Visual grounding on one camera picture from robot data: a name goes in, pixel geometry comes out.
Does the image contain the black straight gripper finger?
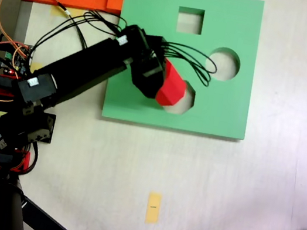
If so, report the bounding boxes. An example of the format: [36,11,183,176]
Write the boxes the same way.
[129,71,165,102]

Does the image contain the red octagonal pillar block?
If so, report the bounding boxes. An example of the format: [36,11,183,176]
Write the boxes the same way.
[154,58,193,110]

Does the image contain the yellow paper label strip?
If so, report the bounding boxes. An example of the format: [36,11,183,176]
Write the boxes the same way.
[144,191,164,225]

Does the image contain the black forearm cable bundle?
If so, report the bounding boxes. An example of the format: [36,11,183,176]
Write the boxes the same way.
[30,1,129,70]

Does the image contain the black twin servo cable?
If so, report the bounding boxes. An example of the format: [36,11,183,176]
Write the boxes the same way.
[50,2,95,50]

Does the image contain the black gripper cable bundle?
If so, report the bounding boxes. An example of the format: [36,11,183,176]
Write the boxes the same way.
[155,40,221,88]

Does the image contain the green shape sorting board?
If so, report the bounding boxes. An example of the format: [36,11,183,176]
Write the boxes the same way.
[101,0,269,143]

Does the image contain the beige masking tape piece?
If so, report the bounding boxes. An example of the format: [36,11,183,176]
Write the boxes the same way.
[31,62,46,74]
[50,4,86,22]

